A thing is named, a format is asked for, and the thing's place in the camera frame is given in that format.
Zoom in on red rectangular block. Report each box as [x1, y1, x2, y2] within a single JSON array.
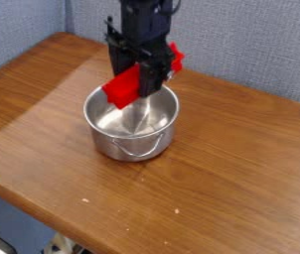
[[102, 43, 185, 109]]

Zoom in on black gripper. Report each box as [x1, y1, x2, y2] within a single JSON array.
[[105, 3, 177, 97]]

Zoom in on white black object below table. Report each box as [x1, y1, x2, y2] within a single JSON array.
[[42, 233, 93, 254]]

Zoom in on metal pot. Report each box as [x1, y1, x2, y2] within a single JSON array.
[[82, 85, 180, 162]]

